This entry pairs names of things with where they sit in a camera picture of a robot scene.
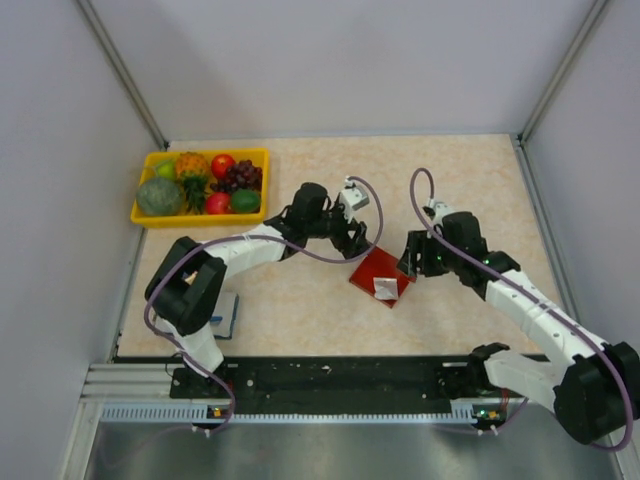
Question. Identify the yellow plastic tray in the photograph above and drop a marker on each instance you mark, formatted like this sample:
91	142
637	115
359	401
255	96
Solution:
259	157

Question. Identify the orange pineapple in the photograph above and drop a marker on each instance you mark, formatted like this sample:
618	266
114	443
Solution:
192	170

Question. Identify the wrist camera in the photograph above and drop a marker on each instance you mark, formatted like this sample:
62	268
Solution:
436	210
352	198

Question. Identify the green melon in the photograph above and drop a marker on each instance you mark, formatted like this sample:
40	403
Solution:
159	196

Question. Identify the green apple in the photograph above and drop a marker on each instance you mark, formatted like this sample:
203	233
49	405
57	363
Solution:
166	169

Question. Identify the red apple top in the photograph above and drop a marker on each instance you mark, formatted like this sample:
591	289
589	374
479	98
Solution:
220	164

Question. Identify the red apple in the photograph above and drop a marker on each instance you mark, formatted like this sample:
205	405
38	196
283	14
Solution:
218	203
220	164

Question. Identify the green lime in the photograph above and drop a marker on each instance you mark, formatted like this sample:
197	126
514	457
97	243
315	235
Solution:
245	201

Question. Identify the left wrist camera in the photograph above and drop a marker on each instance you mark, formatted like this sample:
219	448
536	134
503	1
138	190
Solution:
352	198

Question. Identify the red apple bottom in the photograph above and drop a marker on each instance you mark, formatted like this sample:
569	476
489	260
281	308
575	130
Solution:
218	203

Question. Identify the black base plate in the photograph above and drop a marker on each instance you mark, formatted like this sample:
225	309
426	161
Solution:
352	384

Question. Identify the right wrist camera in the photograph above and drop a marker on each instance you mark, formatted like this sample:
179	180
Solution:
436	210

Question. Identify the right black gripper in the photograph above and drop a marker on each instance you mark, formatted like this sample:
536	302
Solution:
418	242

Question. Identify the small clear plastic bag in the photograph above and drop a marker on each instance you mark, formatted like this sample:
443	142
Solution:
385	288

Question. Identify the purple grapes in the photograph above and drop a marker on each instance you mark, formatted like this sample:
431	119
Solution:
243	175

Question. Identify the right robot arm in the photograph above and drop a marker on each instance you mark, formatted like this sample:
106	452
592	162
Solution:
590	385

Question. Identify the red paper box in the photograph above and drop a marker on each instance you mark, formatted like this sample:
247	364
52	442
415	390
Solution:
379	263

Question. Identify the grey cable duct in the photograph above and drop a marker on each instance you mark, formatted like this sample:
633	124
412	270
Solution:
201	414

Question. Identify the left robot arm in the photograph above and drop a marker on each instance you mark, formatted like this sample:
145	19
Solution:
183	293

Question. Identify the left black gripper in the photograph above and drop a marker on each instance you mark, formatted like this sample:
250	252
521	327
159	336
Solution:
357	244

